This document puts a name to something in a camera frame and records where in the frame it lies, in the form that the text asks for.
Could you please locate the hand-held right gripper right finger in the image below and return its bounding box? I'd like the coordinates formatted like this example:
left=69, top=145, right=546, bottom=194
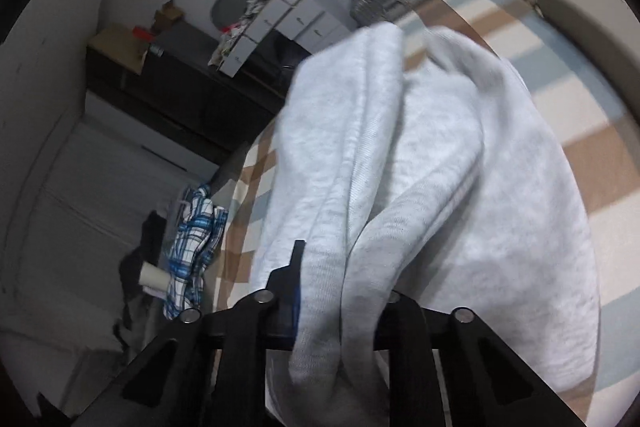
left=375, top=291, right=588, bottom=427

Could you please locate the white paper roll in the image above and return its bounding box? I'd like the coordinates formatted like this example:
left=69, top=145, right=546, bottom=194
left=139, top=263, right=171, bottom=295

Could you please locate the small open cardboard box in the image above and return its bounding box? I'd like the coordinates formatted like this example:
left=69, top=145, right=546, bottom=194
left=152, top=0, right=186, bottom=35

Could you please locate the black cabinet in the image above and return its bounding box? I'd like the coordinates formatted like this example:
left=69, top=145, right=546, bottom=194
left=85, top=19, right=313, bottom=165

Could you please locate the large cardboard box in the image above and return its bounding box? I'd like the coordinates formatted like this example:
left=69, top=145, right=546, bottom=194
left=89, top=24, right=153, bottom=72

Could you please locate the checked bed sheet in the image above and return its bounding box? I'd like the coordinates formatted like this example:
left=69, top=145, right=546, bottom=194
left=212, top=0, right=640, bottom=408

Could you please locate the white drawer desk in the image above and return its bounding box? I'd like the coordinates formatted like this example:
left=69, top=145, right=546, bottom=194
left=207, top=0, right=351, bottom=78

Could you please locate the grey sweatshirt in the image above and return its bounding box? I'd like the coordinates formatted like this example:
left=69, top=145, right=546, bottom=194
left=247, top=22, right=601, bottom=427

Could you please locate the white padded bed frame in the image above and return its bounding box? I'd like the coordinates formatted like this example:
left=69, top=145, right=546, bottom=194
left=530, top=0, right=626, bottom=72

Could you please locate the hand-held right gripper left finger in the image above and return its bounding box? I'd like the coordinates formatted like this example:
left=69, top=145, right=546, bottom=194
left=75, top=239, right=307, bottom=427

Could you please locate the blue white plaid shirt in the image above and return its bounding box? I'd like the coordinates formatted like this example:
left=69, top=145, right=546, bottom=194
left=162, top=184, right=230, bottom=320

